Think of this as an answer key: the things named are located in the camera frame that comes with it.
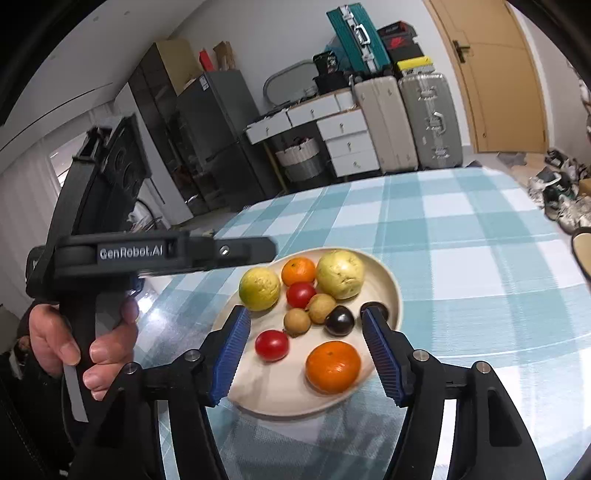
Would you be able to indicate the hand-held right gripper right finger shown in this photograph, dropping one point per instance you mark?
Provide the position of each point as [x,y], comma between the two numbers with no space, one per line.
[383,355]

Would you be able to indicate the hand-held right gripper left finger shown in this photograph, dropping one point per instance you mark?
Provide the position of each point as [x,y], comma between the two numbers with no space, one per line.
[231,355]

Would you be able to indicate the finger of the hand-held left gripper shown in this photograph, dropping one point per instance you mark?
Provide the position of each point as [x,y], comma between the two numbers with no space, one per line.
[231,251]

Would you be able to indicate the red tomato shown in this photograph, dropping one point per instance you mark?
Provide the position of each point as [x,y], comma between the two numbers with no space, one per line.
[301,294]
[272,345]

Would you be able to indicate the yellow citrus fruit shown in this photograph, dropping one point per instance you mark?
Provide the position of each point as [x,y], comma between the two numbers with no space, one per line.
[259,288]

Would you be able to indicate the dark purple plum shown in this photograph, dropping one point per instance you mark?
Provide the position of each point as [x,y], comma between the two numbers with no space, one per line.
[339,321]
[381,308]

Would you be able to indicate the large orange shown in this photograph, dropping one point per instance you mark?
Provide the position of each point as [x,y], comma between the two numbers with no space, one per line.
[333,367]

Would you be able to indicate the cream oval plate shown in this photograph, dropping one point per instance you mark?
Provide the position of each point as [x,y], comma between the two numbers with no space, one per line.
[286,387]

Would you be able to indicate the small brown round fruit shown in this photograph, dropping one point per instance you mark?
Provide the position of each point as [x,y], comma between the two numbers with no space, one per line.
[322,308]
[296,321]

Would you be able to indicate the person's left forearm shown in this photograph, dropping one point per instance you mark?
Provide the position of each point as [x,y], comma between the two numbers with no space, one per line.
[27,424]

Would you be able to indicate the person's left hand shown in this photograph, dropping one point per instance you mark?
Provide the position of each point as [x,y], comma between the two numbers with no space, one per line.
[46,332]

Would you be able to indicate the small mandarin orange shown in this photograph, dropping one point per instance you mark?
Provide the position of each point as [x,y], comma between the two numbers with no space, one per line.
[298,271]

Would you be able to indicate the white wardrobe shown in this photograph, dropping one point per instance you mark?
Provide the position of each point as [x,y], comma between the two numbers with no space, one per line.
[171,203]

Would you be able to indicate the white curtain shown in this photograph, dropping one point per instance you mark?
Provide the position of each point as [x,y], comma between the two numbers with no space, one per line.
[27,198]

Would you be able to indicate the pale yellow guava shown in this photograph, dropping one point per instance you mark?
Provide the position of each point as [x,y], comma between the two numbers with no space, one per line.
[340,273]

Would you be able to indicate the grey refrigerator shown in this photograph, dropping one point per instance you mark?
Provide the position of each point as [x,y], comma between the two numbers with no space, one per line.
[221,138]

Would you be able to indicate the woven laundry basket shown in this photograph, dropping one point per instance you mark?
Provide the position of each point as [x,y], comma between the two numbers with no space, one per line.
[300,159]

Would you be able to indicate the white drawer desk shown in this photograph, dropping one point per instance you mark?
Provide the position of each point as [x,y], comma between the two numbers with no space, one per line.
[346,129]

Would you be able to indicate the dark glass cabinet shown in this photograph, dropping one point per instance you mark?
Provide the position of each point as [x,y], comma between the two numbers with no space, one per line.
[157,92]

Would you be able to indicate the oval mirror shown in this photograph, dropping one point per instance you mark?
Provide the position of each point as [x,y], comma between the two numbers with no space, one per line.
[288,81]

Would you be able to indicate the red box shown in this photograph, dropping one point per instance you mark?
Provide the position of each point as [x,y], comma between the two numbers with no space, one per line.
[206,61]

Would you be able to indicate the small brown box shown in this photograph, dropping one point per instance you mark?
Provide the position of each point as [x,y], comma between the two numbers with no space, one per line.
[224,55]

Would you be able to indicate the large cardboard box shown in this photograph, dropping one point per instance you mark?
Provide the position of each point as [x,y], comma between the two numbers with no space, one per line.
[178,62]

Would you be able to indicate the beige suitcase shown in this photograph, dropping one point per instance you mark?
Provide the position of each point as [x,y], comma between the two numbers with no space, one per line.
[385,124]

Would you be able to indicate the black storage box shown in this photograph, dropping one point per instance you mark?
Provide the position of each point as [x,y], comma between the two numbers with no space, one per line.
[330,74]

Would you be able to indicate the grey door mat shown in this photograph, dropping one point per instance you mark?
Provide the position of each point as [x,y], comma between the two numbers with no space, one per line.
[510,160]

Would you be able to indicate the pile of shoes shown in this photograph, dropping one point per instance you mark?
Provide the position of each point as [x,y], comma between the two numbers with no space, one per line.
[561,198]

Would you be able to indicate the grey suitcase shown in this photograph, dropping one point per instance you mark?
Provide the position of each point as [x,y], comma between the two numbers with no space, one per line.
[431,120]

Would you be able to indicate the teal suitcase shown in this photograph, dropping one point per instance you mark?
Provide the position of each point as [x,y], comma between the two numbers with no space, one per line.
[355,37]

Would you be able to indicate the low cardboard box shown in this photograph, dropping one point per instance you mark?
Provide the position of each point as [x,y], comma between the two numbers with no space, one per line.
[585,187]

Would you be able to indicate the wooden door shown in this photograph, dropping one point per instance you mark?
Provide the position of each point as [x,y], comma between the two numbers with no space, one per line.
[494,83]

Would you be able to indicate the shoe rack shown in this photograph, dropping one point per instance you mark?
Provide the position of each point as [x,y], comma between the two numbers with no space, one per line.
[585,94]

